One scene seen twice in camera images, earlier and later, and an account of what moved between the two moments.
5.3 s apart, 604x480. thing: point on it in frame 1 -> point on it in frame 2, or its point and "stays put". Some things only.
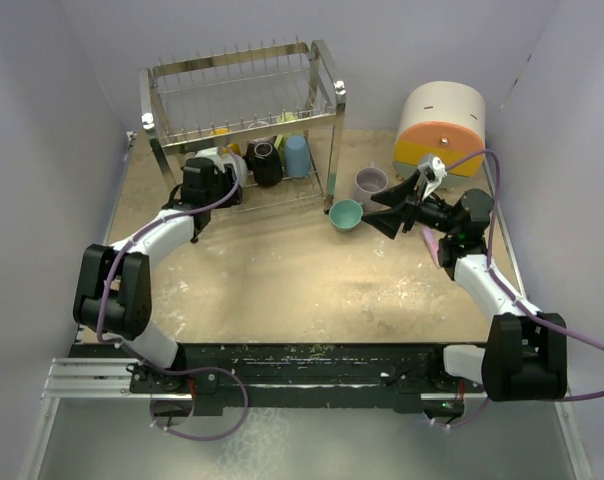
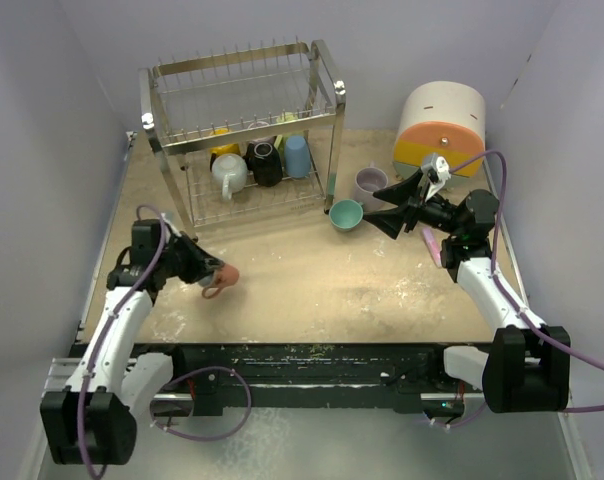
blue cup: [297, 156] stays put
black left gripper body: [223, 184] -> [181, 259]
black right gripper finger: [390, 222] stays put
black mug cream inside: [263, 157] stays put
